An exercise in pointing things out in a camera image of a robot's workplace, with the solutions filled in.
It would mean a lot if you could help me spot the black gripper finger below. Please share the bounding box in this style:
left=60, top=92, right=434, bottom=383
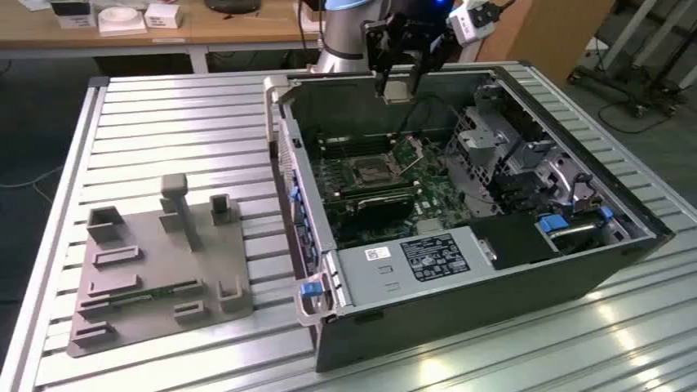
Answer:
left=364, top=13, right=408, bottom=99
left=408, top=29, right=464, bottom=95

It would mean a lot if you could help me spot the silver CPU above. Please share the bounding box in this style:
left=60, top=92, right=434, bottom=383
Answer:
left=380, top=80, right=414, bottom=105

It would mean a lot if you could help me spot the metal socket cover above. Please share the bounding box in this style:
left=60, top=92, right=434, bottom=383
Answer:
left=390, top=136, right=428, bottom=178

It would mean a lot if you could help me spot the CPU socket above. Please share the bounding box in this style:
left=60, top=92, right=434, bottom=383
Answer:
left=348, top=155, right=408, bottom=191

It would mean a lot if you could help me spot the wooden cabinet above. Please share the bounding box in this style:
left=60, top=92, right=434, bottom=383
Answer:
left=478, top=0, right=617, bottom=89

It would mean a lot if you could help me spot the metal drive cage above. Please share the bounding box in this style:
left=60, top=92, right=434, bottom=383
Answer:
left=444, top=81, right=554, bottom=216

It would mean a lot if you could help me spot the wooden desk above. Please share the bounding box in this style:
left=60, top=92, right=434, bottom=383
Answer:
left=0, top=0, right=492, bottom=75

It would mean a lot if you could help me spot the black round object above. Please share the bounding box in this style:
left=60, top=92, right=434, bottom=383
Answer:
left=204, top=0, right=264, bottom=13

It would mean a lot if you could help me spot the green motherboard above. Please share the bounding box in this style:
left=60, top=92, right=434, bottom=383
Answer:
left=313, top=130, right=474, bottom=251

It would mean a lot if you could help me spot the green RAM stick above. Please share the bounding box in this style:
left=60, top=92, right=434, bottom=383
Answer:
left=336, top=185, right=416, bottom=202
left=108, top=284, right=181, bottom=307

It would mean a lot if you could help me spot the graphics card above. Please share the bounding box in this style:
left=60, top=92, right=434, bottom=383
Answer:
left=345, top=194, right=416, bottom=232

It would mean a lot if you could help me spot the metal equipment stand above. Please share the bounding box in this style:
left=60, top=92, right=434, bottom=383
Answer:
left=565, top=0, right=697, bottom=119

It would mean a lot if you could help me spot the white printed box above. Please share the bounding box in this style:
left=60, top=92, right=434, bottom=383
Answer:
left=144, top=2, right=184, bottom=29

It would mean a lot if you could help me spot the blue drive latch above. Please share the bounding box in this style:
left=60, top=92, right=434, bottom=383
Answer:
left=534, top=213, right=569, bottom=235

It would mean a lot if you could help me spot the black plastic shroud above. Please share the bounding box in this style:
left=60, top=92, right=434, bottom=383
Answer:
left=468, top=212, right=565, bottom=271

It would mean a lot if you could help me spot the white round holder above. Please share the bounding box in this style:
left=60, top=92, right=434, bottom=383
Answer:
left=97, top=7, right=149, bottom=38

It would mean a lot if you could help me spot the black power supply label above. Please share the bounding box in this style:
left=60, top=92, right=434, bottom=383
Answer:
left=398, top=232, right=473, bottom=283

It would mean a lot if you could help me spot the white power supply sticker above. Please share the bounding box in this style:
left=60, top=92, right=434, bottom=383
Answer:
left=362, top=245, right=396, bottom=262

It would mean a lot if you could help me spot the silver power supply unit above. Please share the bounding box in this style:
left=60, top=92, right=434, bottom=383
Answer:
left=330, top=226, right=500, bottom=308

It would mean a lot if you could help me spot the white box with black top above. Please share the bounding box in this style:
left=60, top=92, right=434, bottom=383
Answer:
left=50, top=0, right=92, bottom=30

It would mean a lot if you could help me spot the black open PC case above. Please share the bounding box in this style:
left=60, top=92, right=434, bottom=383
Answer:
left=262, top=60, right=677, bottom=375

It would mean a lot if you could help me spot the grey parts rack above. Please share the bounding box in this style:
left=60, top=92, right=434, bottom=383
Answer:
left=64, top=173, right=256, bottom=359

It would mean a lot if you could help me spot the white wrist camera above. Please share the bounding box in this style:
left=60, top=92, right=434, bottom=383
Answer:
left=444, top=0, right=501, bottom=44

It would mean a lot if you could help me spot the black hanging cable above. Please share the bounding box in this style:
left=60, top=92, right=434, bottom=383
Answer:
left=296, top=0, right=309, bottom=48

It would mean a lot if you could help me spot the bundle of coloured wires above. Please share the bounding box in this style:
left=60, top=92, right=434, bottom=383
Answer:
left=565, top=171, right=601, bottom=214

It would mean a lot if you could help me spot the blue handle clip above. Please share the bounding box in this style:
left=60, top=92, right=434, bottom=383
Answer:
left=298, top=280, right=325, bottom=301

